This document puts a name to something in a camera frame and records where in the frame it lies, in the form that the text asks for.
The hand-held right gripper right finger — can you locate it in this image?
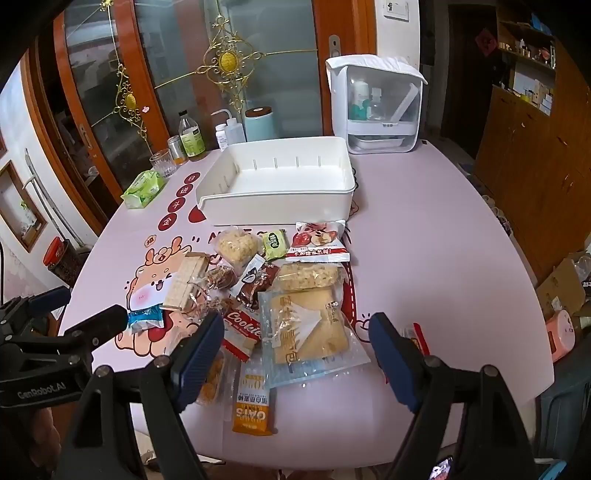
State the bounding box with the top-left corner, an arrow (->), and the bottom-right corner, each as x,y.
368,312 -> 541,480

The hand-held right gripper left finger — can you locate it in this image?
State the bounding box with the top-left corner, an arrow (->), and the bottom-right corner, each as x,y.
60,312 -> 226,480

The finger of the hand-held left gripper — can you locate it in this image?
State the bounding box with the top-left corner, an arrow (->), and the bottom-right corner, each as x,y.
25,285 -> 73,319
62,305 -> 129,366

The clear packet of orange snacks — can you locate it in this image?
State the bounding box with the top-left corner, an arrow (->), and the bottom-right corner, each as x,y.
196,344 -> 234,407

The small red snack packet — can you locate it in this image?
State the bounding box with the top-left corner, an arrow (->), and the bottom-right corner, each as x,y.
402,322 -> 430,356

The small blue snack packet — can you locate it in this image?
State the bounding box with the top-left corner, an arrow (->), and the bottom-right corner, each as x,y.
127,307 -> 165,334

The red and white cookie packet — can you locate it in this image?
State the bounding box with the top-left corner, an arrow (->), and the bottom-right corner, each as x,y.
222,305 -> 264,363

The brown snack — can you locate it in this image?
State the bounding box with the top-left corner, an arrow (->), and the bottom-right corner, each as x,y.
203,265 -> 237,291
185,291 -> 234,325

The orange oat bar packet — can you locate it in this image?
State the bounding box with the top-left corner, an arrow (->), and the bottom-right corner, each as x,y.
232,359 -> 278,437

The wafer packet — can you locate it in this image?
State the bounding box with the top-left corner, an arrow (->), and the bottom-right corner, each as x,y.
163,252 -> 211,310

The large clear bread packet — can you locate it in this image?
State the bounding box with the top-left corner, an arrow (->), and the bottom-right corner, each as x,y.
257,282 -> 370,389

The brown chocolate snack packet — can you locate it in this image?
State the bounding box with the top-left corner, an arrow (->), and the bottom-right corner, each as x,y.
229,255 -> 280,309

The puffed rice ball packet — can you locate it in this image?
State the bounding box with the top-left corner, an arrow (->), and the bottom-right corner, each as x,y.
215,225 -> 260,271

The rice crisp bar packet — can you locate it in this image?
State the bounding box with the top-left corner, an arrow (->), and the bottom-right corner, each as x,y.
276,262 -> 345,292

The small green snack packet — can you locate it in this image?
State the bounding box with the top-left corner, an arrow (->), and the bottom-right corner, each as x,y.
262,229 -> 288,260

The red and white cartoon packet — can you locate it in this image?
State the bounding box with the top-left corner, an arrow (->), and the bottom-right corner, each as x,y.
285,220 -> 351,263

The white plastic bin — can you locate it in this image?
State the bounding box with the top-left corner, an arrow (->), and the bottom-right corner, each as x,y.
195,137 -> 360,227

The bin with red lid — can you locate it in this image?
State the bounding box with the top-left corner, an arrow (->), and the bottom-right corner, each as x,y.
43,236 -> 82,288

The metal stand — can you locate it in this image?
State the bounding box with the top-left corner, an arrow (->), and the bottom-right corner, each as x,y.
24,149 -> 89,254

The green tissue pack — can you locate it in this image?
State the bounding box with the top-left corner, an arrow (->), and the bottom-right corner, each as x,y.
121,170 -> 167,210

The pink pig container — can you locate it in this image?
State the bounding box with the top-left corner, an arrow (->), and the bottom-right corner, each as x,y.
545,309 -> 583,363

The glass tumbler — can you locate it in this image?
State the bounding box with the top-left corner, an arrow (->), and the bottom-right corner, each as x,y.
149,149 -> 179,179

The grey stool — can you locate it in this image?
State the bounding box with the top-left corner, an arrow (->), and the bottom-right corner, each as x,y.
539,359 -> 591,462

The cardboard box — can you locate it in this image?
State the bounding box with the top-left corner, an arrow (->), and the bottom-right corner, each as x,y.
534,253 -> 591,325

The small metal jar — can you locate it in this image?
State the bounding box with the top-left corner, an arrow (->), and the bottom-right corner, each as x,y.
167,136 -> 189,166

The glass bottle with green label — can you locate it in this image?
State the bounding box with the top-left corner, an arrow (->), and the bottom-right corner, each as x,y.
178,110 -> 207,160

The small gold door ornament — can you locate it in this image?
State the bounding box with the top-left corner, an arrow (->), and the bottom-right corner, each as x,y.
103,64 -> 149,131

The white squeeze bottle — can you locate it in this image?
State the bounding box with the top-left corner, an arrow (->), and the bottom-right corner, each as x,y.
211,110 -> 247,151

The light blue canister brown lid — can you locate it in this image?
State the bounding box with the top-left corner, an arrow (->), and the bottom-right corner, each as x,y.
243,107 -> 274,143

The wooden shelf cabinet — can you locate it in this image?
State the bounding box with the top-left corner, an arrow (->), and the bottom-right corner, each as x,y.
475,0 -> 591,288

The clear bottle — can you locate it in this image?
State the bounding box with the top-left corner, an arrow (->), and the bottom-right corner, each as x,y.
369,88 -> 387,122

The teal bottle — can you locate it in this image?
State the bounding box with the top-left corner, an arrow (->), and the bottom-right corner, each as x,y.
350,80 -> 371,121

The white lidded storage box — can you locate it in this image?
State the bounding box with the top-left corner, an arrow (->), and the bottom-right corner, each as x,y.
325,54 -> 428,155

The large gold door ornament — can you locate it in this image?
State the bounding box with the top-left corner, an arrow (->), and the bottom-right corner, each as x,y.
196,13 -> 265,108

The wooden picture frame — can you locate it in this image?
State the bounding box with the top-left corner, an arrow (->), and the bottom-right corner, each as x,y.
0,161 -> 48,253

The red wall decoration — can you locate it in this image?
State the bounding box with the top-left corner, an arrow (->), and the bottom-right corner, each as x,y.
475,28 -> 498,54

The white wall switch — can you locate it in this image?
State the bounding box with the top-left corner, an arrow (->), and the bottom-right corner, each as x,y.
385,0 -> 411,22

